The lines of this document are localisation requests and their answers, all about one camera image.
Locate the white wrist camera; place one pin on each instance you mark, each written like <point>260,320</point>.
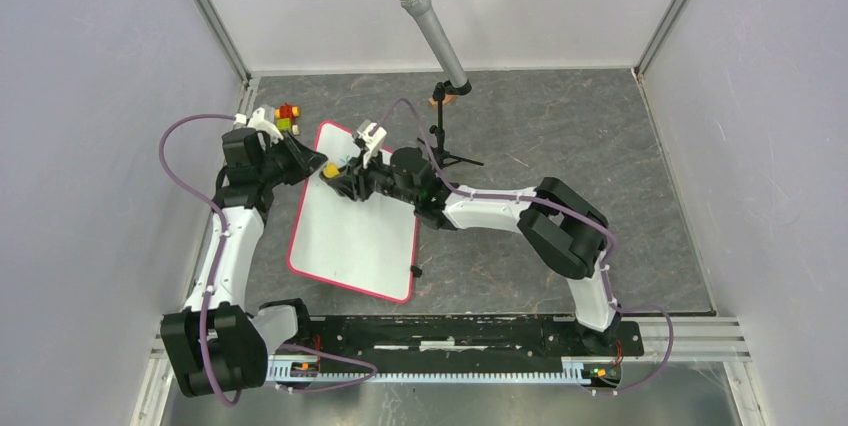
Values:
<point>258,121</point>
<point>369,137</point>

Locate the grey microphone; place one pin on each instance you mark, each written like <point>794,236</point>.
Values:
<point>456,83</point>

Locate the pink framed whiteboard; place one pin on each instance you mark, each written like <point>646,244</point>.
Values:
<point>368,247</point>

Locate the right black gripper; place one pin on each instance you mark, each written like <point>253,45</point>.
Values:
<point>353,189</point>

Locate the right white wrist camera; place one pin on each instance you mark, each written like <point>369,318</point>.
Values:
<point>369,137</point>

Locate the colourful toy block pile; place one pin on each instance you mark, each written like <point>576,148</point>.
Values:
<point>286,117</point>

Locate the yellow eraser block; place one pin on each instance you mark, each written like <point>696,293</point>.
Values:
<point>330,171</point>

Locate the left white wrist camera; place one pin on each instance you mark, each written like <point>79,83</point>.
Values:
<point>258,121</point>

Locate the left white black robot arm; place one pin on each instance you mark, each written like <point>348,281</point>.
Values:
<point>214,345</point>

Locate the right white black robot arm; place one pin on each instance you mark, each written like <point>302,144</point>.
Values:
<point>570,236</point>

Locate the white slotted cable duct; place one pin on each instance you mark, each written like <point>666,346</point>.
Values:
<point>305,371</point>

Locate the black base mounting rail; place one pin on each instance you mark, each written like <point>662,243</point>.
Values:
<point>438,344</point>

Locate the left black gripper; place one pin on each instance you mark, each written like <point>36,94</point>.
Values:
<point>305,162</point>

